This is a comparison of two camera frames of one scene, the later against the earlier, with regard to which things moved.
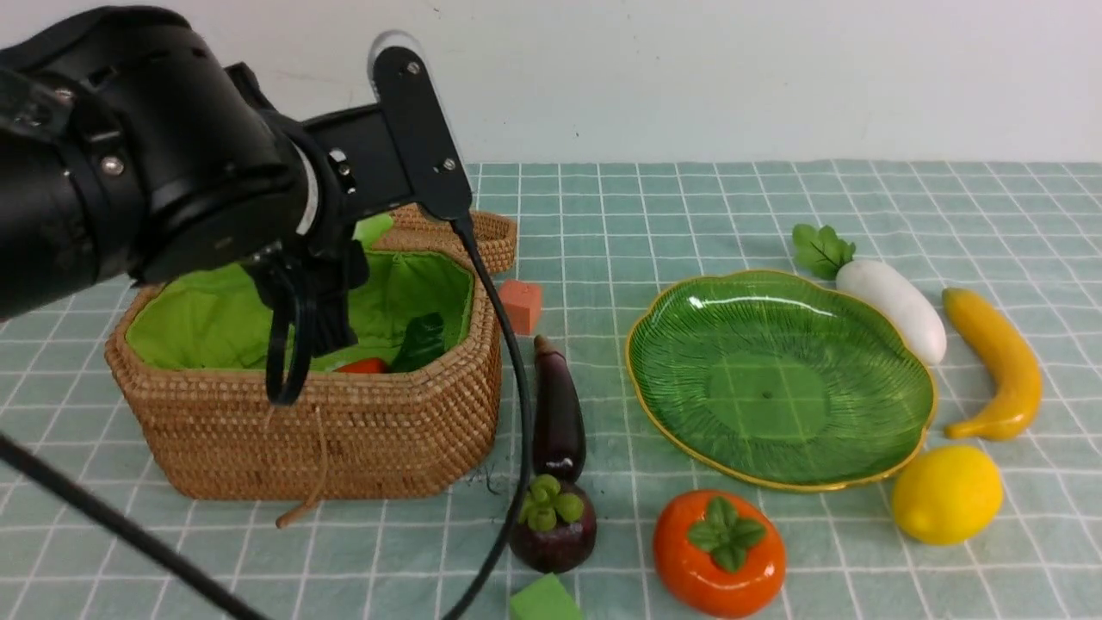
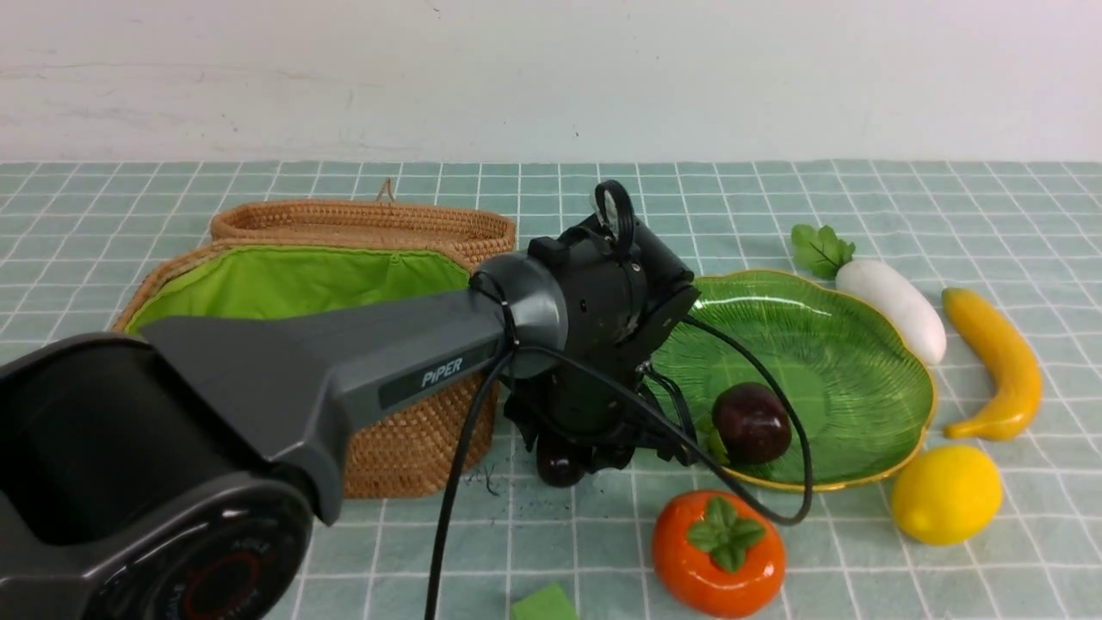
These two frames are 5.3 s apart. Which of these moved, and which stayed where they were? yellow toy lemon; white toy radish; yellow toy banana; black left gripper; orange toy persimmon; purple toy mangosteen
Moved: purple toy mangosteen; black left gripper
Stayed: orange toy persimmon; white toy radish; yellow toy banana; yellow toy lemon
